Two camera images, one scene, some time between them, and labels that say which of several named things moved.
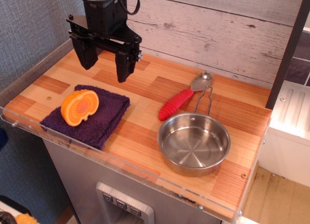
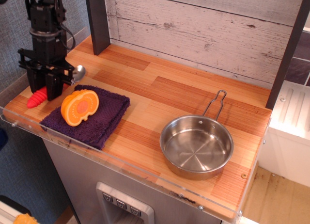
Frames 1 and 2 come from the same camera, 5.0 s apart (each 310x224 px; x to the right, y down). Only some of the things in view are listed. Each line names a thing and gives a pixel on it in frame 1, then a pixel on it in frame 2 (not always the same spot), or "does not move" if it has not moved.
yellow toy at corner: x=25 y=218 does not move
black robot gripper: x=105 y=24 → x=49 y=52
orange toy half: x=78 y=105 does not move
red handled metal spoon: x=200 y=81 → x=41 y=94
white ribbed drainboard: x=291 y=112 does not move
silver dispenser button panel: x=118 y=207 does not move
